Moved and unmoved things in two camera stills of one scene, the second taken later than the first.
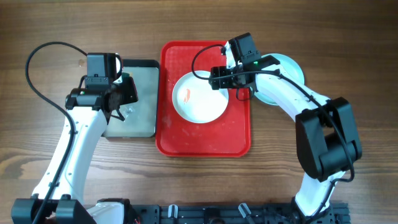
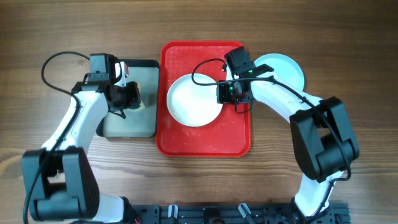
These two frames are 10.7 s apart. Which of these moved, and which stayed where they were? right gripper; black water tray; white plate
Moved: right gripper; white plate
Stayed: black water tray
